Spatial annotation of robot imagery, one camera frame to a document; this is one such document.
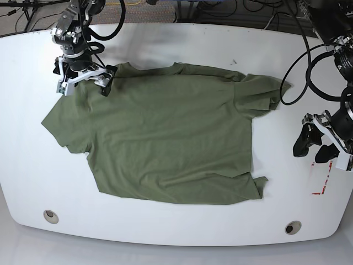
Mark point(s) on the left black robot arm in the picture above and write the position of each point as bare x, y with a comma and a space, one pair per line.
332, 23

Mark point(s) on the green T-shirt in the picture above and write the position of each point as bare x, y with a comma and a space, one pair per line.
180, 134

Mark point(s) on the red tape marking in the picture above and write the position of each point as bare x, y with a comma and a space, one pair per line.
318, 178

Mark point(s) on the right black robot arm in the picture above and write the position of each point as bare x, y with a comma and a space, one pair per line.
73, 34

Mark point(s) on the table cable grommet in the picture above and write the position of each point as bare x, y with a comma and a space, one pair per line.
50, 216
293, 227

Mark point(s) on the right table cable grommet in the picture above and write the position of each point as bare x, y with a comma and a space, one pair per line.
293, 227

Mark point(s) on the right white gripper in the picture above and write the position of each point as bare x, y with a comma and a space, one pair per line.
70, 74

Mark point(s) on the left table cable grommet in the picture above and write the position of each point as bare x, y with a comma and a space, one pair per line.
50, 216

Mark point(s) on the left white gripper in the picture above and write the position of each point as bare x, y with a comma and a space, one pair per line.
317, 130

